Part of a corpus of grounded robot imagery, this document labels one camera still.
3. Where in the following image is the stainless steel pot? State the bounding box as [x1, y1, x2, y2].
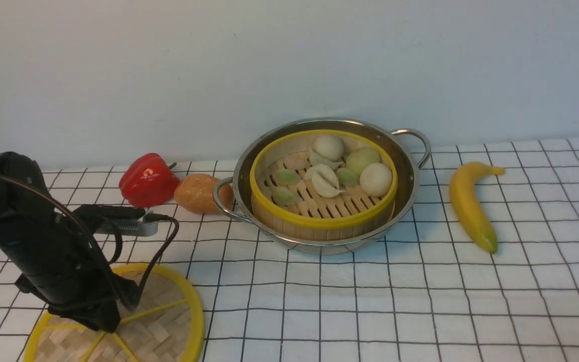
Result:
[213, 118, 432, 256]

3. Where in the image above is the pale green dumpling top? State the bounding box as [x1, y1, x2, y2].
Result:
[308, 149, 344, 171]

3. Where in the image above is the red bell pepper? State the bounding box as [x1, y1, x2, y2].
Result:
[119, 153, 180, 208]

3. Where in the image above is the pink dumpling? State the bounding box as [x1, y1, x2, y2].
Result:
[283, 153, 311, 171]

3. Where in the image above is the black left camera cable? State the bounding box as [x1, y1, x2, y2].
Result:
[0, 168, 180, 307]

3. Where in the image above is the yellow woven bamboo steamer lid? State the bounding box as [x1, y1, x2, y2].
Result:
[23, 265, 205, 361]

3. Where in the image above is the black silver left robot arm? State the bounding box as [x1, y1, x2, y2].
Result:
[0, 151, 138, 333]

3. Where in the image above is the white dumpling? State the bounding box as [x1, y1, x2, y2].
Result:
[303, 163, 345, 199]

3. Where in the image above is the yellow banana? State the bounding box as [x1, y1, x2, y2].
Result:
[449, 162, 505, 254]

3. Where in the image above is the green dumpling front left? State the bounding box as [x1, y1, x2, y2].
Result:
[271, 186, 303, 207]

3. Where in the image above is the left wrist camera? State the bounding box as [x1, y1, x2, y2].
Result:
[73, 204, 158, 237]

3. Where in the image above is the yellow rimmed bamboo steamer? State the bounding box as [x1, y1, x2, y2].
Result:
[249, 130, 398, 241]

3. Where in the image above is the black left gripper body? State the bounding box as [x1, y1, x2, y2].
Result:
[0, 207, 138, 333]

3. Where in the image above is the pale green round bun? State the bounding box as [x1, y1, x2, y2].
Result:
[345, 147, 381, 176]

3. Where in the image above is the white round bun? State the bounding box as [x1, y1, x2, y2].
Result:
[360, 163, 393, 198]
[313, 134, 345, 162]

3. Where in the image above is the white round bun front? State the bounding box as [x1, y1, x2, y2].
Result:
[360, 163, 393, 198]

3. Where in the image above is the green dumpling centre right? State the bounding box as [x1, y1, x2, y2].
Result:
[335, 167, 360, 188]

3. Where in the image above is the brown potato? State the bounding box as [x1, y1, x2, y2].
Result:
[174, 173, 221, 215]

